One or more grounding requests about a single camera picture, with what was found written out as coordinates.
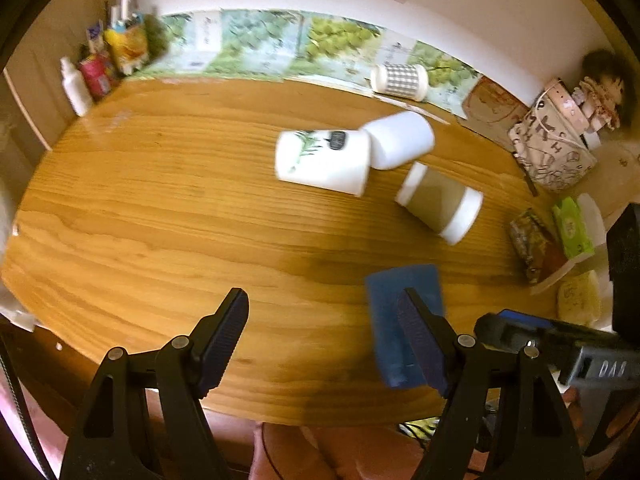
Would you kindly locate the white cup with checkered band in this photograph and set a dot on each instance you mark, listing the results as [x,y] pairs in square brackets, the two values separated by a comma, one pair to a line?
[400,81]

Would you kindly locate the white cup with leaf print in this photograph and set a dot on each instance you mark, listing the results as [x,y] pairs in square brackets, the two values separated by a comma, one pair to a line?
[320,165]

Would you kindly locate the wooden side panel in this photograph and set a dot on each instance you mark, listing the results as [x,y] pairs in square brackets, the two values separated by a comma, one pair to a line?
[55,25]

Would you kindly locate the plain white cup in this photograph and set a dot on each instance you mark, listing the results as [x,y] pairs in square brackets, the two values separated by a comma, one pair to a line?
[400,140]

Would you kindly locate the dark green bundle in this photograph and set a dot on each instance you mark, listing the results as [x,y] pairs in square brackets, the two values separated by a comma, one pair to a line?
[156,35]

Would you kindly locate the yellow sponge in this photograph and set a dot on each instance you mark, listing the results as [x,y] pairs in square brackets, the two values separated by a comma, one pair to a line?
[580,297]

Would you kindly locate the printed fabric bag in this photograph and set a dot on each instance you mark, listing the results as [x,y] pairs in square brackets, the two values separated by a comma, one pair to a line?
[552,152]

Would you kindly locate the person's leg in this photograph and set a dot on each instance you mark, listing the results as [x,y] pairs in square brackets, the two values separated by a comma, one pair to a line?
[310,452]

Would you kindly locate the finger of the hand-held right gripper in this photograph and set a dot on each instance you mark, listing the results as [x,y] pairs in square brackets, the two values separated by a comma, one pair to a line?
[510,327]

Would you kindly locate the green landscape wall poster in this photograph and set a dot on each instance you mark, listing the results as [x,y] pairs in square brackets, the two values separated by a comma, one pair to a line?
[255,42]
[447,72]
[335,45]
[192,42]

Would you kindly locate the rag doll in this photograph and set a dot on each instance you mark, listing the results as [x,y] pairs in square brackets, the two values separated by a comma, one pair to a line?
[602,87]

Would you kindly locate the brown snack packet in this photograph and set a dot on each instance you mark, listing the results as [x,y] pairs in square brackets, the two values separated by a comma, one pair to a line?
[532,242]

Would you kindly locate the white plastic bottle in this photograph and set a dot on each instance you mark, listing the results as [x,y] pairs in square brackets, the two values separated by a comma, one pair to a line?
[75,87]

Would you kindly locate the pink packet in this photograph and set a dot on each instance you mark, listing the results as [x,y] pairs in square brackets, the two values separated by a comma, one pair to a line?
[96,75]

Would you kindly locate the white cup with brown band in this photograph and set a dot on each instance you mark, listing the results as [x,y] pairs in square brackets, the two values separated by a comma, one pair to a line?
[440,202]

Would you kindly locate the blue cloth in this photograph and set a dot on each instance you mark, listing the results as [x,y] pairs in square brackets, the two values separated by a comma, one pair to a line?
[387,305]

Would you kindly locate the small white bottles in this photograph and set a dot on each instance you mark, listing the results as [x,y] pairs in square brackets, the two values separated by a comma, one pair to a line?
[122,12]

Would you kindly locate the yellow packet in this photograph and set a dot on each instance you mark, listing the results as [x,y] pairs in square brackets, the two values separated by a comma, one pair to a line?
[127,50]

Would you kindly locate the brown wall poster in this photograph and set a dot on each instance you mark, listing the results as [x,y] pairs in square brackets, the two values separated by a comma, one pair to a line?
[492,105]

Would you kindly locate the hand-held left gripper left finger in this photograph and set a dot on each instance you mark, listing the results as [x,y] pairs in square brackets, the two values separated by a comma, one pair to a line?
[220,355]

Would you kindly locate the green tissue packet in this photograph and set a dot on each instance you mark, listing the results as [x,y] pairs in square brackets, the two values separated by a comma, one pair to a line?
[572,227]

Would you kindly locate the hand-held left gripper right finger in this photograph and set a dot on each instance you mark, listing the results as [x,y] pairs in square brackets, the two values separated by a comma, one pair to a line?
[422,345]

